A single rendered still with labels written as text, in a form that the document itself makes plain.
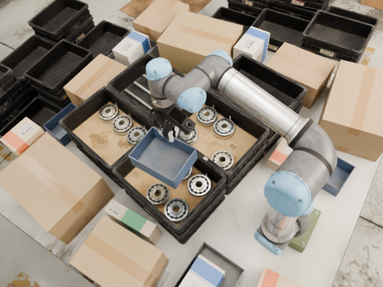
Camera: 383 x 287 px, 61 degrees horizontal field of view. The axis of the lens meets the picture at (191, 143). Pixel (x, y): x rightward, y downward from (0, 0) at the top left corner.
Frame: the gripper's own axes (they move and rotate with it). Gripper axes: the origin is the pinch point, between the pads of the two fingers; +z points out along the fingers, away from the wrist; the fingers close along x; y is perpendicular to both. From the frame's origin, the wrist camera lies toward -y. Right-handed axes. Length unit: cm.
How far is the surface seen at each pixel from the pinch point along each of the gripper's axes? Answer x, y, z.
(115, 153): 5.2, 33.4, 29.4
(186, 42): -67, 42, 17
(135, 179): 10.7, 16.6, 29.8
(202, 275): 28, -30, 35
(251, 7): -181, 56, 61
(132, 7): -172, 189, 99
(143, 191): 13.5, 10.1, 30.0
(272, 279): 15, -53, 36
